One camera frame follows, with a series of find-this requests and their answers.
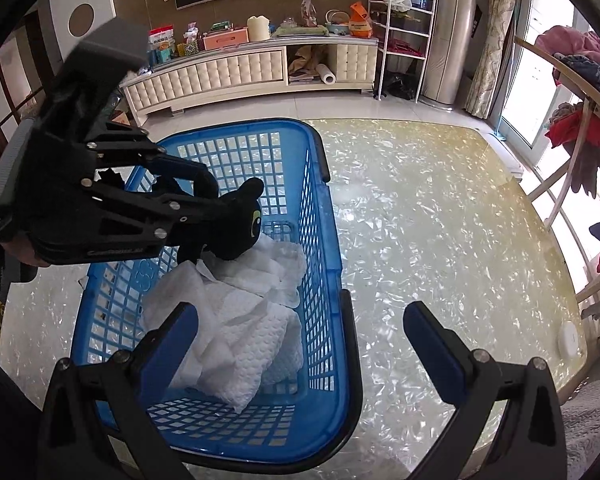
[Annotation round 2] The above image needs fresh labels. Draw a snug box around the blue plastic basket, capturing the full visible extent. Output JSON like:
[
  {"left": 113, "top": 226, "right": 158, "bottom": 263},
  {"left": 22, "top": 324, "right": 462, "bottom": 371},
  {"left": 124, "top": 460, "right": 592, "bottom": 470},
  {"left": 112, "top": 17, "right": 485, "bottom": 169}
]
[{"left": 70, "top": 118, "right": 364, "bottom": 467}]

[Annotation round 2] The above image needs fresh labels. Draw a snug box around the patterned beige curtain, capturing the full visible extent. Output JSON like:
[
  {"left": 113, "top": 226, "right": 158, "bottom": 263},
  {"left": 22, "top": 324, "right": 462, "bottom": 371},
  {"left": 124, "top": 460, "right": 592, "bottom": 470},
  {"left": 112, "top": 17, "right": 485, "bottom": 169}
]
[{"left": 465, "top": 0, "right": 522, "bottom": 119}]

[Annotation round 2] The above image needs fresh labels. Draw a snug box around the pink storage box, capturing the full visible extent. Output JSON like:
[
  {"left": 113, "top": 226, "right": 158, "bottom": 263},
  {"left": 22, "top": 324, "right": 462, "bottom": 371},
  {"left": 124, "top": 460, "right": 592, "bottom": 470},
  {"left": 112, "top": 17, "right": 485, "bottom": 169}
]
[{"left": 202, "top": 29, "right": 249, "bottom": 51}]

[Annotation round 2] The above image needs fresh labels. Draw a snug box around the cream tufted television cabinet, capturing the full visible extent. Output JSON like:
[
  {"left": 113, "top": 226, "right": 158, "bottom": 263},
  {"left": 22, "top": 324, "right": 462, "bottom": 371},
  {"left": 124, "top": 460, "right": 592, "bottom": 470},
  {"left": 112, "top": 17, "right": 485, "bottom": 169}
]
[{"left": 121, "top": 35, "right": 381, "bottom": 127}]

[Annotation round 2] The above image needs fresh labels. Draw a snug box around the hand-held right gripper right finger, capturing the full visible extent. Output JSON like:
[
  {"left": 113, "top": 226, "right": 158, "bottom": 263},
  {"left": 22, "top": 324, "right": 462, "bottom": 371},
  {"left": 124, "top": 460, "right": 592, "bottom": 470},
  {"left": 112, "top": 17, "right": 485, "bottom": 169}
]
[{"left": 402, "top": 301, "right": 568, "bottom": 480}]

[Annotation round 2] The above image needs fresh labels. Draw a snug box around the red and white snack bag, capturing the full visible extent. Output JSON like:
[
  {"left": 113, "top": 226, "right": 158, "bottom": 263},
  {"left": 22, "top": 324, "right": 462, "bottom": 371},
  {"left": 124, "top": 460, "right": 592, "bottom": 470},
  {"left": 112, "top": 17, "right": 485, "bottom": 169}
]
[{"left": 147, "top": 25, "right": 176, "bottom": 64}]

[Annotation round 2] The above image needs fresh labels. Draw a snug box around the pink garment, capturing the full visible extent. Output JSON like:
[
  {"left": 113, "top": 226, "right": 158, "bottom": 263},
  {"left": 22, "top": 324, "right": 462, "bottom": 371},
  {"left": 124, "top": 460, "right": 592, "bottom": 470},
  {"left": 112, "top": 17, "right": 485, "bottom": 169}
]
[{"left": 535, "top": 25, "right": 600, "bottom": 92}]

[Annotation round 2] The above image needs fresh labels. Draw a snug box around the grey textured sofa cover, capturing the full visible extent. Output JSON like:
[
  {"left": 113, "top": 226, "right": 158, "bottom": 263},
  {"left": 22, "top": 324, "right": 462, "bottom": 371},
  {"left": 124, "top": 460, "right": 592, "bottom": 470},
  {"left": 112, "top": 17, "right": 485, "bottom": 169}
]
[{"left": 562, "top": 355, "right": 600, "bottom": 480}]

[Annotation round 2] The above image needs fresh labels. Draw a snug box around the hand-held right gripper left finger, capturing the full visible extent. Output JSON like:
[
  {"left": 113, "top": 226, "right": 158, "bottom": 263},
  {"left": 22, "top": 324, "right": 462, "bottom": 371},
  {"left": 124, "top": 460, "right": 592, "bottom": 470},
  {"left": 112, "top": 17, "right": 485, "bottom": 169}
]
[{"left": 37, "top": 302, "right": 201, "bottom": 480}]

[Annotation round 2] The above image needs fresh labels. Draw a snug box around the white quilted towel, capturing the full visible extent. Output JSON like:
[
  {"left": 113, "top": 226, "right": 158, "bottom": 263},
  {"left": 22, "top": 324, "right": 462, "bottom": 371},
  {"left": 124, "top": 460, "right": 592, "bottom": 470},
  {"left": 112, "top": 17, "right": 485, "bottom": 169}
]
[{"left": 140, "top": 280, "right": 306, "bottom": 414}]

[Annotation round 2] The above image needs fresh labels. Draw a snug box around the glass sliding door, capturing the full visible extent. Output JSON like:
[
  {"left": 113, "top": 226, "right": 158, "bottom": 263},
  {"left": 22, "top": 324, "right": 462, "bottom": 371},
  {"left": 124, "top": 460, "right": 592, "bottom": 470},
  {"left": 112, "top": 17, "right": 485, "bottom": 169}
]
[{"left": 500, "top": 0, "right": 581, "bottom": 152}]

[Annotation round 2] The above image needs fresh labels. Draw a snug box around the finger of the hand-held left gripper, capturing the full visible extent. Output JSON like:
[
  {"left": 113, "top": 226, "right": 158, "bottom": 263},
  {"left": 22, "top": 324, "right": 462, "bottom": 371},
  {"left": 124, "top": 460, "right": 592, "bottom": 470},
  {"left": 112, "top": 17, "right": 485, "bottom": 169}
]
[
  {"left": 87, "top": 129, "right": 221, "bottom": 199},
  {"left": 30, "top": 184, "right": 232, "bottom": 267}
]

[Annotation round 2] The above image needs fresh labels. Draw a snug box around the white round device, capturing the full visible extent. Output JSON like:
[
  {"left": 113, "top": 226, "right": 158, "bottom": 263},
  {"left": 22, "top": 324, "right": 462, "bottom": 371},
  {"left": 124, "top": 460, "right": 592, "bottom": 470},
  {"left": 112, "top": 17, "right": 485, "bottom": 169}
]
[{"left": 557, "top": 321, "right": 589, "bottom": 359}]

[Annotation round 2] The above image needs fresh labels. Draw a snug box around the standing air conditioner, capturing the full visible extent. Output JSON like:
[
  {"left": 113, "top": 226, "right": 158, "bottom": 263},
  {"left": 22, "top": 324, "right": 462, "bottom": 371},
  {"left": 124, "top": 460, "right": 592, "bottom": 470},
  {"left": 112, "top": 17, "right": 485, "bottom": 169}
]
[{"left": 420, "top": 0, "right": 481, "bottom": 111}]

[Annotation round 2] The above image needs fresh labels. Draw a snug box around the black plush toy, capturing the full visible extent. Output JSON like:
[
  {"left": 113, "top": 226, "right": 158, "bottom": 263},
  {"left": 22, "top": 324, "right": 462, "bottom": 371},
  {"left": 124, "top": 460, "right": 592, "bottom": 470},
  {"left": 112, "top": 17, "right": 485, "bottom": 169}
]
[{"left": 96, "top": 169, "right": 266, "bottom": 264}]

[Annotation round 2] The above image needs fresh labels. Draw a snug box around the red garment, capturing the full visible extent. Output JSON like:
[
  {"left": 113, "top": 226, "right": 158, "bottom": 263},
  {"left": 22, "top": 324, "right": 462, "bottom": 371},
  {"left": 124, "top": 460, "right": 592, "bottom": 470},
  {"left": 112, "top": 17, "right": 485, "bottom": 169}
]
[{"left": 545, "top": 102, "right": 600, "bottom": 197}]

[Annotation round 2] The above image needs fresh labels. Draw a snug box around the wooden clothes rack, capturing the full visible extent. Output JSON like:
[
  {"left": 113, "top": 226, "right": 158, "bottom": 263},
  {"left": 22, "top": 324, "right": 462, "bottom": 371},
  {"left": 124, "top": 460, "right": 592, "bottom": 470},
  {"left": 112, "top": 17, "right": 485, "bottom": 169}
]
[{"left": 512, "top": 35, "right": 600, "bottom": 321}]

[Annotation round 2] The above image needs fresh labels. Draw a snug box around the white ruffled cloth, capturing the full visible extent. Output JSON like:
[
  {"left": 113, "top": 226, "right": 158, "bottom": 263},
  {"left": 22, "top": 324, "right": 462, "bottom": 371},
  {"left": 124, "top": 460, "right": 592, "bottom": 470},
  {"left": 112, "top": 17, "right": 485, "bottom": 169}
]
[{"left": 195, "top": 232, "right": 309, "bottom": 311}]

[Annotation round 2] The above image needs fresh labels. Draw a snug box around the white metal shelf rack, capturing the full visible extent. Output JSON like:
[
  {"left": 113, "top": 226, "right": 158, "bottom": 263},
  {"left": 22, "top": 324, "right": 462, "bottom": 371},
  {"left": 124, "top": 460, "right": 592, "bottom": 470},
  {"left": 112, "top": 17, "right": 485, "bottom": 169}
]
[{"left": 367, "top": 0, "right": 437, "bottom": 104}]

